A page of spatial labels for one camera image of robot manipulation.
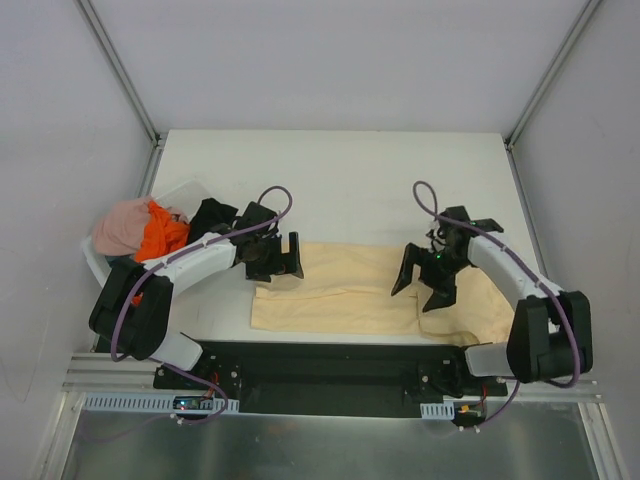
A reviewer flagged black t shirt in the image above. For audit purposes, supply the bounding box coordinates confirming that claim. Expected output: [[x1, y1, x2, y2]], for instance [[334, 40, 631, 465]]
[[187, 197, 238, 244]]

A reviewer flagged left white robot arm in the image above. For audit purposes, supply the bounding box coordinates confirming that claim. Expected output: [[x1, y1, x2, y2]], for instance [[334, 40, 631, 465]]
[[89, 202, 304, 389]]

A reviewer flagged white plastic laundry basket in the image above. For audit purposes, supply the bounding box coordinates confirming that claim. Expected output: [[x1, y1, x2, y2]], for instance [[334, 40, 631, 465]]
[[83, 180, 209, 284]]

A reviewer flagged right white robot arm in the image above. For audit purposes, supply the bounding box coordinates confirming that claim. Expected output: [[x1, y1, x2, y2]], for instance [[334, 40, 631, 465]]
[[391, 206, 593, 388]]

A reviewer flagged cream yellow t shirt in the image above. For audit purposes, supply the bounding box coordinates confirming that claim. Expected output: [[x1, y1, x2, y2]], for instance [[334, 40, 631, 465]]
[[251, 243, 513, 346]]

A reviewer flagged blue t shirt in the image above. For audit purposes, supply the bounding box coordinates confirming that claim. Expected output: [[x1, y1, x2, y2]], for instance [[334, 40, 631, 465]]
[[104, 255, 129, 267]]

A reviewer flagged left aluminium frame post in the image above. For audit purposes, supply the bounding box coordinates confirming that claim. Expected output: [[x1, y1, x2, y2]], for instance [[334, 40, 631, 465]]
[[74, 0, 161, 147]]

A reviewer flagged left white cable duct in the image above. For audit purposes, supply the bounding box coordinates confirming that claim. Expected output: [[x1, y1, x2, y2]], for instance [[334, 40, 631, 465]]
[[84, 393, 240, 415]]

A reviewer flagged aluminium frame post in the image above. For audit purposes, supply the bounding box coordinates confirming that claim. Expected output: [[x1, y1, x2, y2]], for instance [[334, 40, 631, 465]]
[[74, 0, 161, 147], [504, 0, 604, 152]]

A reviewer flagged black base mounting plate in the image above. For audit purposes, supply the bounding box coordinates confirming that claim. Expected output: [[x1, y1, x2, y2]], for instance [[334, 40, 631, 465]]
[[153, 341, 508, 418]]

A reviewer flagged orange t shirt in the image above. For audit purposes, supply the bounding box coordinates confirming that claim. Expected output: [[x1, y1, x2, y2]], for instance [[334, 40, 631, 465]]
[[134, 200, 190, 263]]

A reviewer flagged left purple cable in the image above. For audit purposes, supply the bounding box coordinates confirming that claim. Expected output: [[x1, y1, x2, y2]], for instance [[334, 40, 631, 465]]
[[74, 185, 294, 444]]

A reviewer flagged white cable duct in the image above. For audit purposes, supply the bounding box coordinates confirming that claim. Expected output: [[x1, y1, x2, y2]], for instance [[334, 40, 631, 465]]
[[84, 393, 240, 415], [420, 401, 456, 421]]

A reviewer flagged right white cable duct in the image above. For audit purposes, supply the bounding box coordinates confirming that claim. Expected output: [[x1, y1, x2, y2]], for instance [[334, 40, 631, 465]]
[[420, 401, 456, 421]]

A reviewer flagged right aluminium frame post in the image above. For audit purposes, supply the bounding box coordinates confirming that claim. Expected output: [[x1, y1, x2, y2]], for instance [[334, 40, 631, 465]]
[[504, 0, 604, 152]]

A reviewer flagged pink t shirt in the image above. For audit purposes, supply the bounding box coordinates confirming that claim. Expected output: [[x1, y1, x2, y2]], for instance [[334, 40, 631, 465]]
[[92, 196, 151, 256]]

